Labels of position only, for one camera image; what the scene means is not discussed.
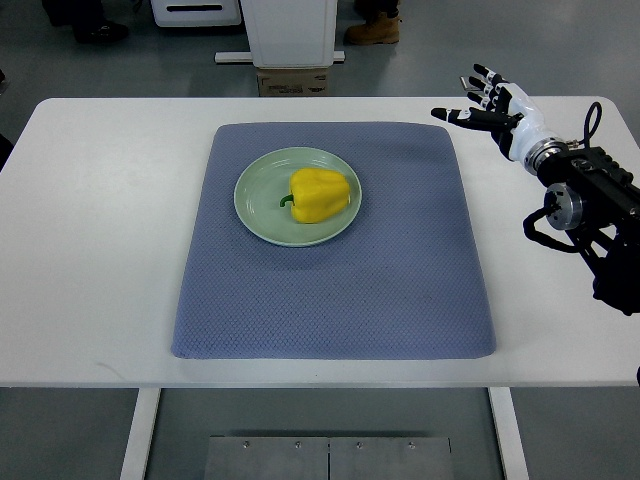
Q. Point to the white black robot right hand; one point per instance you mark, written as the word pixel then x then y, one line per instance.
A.
pixel 509 115

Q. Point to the yellow bell pepper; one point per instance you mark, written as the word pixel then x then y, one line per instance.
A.
pixel 316 194

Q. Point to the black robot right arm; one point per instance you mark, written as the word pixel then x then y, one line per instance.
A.
pixel 591 208

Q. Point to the small grey floor plate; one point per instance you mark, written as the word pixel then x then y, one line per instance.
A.
pixel 467 85

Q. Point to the light green plate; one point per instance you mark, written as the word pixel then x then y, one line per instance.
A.
pixel 265 181

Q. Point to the tan work boot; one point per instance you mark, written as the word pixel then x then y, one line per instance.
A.
pixel 379 29

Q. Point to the blue textured table mat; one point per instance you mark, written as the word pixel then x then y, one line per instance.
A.
pixel 402 282

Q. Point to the cardboard box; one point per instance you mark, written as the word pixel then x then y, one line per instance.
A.
pixel 312 82

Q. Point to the white table right leg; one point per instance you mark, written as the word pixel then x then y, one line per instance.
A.
pixel 507 433

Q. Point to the white table leg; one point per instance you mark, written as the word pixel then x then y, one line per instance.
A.
pixel 507 433
pixel 141 432

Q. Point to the white appliance with slot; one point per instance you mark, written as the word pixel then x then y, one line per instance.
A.
pixel 196 13

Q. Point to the black shoe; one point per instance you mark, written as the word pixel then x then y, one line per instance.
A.
pixel 87 20

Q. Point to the white table left leg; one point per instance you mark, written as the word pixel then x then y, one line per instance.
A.
pixel 141 432

